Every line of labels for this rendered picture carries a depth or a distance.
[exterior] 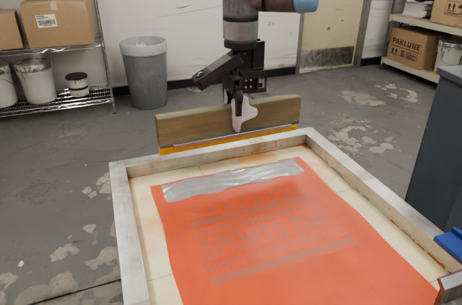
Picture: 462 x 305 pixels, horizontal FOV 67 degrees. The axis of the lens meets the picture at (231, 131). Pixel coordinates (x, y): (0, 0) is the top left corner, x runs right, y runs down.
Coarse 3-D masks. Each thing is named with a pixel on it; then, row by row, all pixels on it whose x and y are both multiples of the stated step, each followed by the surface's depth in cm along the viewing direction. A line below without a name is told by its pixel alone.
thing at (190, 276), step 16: (160, 192) 83; (224, 192) 83; (240, 192) 83; (160, 208) 78; (176, 208) 78; (192, 208) 78; (176, 224) 74; (176, 240) 69; (192, 240) 69; (176, 256) 66; (192, 256) 66; (176, 272) 63; (192, 272) 63; (272, 272) 63; (288, 272) 63; (192, 288) 60; (208, 288) 60; (224, 288) 60; (240, 288) 60; (256, 288) 60; (272, 288) 60; (288, 288) 60; (304, 288) 60; (192, 304) 57; (208, 304) 57; (224, 304) 57; (240, 304) 57; (256, 304) 57; (272, 304) 57; (288, 304) 57; (304, 304) 57
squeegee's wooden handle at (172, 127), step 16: (288, 96) 86; (176, 112) 79; (192, 112) 79; (208, 112) 80; (224, 112) 81; (272, 112) 86; (288, 112) 87; (160, 128) 77; (176, 128) 78; (192, 128) 80; (208, 128) 81; (224, 128) 83; (160, 144) 79
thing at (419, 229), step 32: (128, 160) 89; (160, 160) 89; (192, 160) 92; (352, 160) 89; (128, 192) 77; (384, 192) 77; (128, 224) 69; (416, 224) 69; (128, 256) 61; (448, 256) 62; (128, 288) 56
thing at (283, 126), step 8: (256, 128) 85; (264, 128) 85; (272, 128) 86; (280, 128) 87; (216, 136) 82; (224, 136) 82; (232, 136) 83; (240, 136) 84; (176, 144) 79; (184, 144) 79; (192, 144) 80
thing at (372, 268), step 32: (256, 192) 83; (320, 192) 83; (352, 224) 74; (320, 256) 66; (352, 256) 66; (384, 256) 66; (320, 288) 60; (352, 288) 60; (384, 288) 60; (416, 288) 60
